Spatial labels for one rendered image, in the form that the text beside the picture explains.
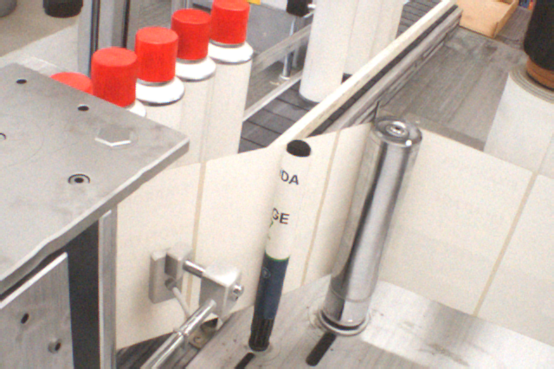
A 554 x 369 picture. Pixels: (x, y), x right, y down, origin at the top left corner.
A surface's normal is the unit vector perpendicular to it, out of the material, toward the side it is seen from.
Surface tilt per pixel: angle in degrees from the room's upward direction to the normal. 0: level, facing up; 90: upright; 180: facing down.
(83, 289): 90
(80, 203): 0
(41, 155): 0
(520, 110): 90
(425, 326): 0
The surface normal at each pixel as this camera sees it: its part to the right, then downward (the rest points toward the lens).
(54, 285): 0.87, 0.38
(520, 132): -0.70, 0.33
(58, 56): 0.15, -0.81
